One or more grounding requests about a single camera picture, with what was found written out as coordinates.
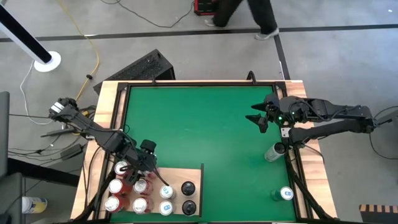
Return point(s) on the white black floor stand pole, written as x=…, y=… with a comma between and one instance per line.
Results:
x=46, y=63

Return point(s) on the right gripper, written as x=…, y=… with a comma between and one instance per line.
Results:
x=278, y=112

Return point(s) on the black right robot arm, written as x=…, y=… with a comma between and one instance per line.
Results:
x=335, y=110

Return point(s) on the black floor bar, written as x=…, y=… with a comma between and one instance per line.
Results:
x=43, y=172

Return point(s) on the red and black box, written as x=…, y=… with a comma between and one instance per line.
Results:
x=202, y=7

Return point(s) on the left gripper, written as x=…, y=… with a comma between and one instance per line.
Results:
x=144, y=157

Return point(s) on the black clamp hook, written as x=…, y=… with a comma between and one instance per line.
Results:
x=153, y=80
x=251, y=77

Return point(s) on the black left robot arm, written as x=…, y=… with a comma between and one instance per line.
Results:
x=93, y=130

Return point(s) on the black orange striped block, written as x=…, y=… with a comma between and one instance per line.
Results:
x=379, y=214

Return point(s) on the silver can with blue tab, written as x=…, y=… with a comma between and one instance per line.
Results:
x=166, y=208

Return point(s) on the green table mat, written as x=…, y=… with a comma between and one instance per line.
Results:
x=202, y=133

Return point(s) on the white tall beverage can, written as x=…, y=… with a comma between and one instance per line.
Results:
x=273, y=153

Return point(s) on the person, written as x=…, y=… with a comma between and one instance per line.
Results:
x=264, y=15

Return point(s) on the white yellow canister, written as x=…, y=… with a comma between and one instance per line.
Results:
x=34, y=205

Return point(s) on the grey furniture panel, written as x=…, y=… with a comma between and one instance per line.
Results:
x=3, y=133

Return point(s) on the black power adapter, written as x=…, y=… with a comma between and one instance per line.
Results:
x=71, y=152

